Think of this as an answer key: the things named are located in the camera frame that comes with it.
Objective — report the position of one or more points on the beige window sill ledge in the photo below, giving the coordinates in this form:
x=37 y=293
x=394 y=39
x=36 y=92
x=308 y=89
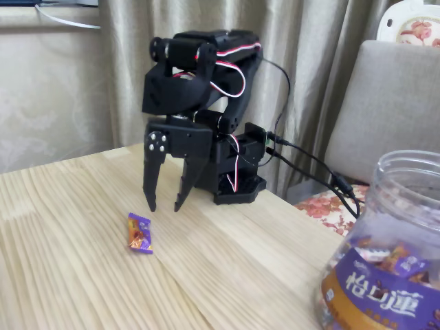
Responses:
x=20 y=20

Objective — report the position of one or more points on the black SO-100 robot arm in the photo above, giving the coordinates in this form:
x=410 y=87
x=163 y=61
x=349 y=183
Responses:
x=172 y=96

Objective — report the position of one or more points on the purple orange candy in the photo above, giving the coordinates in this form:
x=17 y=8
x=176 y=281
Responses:
x=139 y=235

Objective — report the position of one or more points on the beige patterned curtain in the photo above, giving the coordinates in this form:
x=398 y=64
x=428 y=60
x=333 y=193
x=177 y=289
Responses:
x=309 y=41

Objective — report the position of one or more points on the clear plastic candy jar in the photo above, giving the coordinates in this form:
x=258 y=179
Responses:
x=378 y=299

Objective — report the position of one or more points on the purple snack packet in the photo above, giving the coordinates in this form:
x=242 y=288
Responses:
x=410 y=266

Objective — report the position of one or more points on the white floral chair back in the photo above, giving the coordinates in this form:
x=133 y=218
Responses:
x=416 y=31

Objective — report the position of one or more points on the grey upholstered chair back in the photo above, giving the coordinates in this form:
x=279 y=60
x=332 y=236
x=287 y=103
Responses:
x=395 y=103

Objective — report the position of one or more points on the orange-brown snack packet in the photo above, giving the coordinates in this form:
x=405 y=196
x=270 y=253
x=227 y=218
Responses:
x=395 y=256

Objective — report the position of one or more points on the floral seat cushion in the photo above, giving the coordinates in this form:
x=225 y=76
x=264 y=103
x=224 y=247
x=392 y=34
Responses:
x=319 y=206

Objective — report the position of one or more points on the dark flat device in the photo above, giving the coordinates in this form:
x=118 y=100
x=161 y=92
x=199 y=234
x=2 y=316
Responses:
x=58 y=2

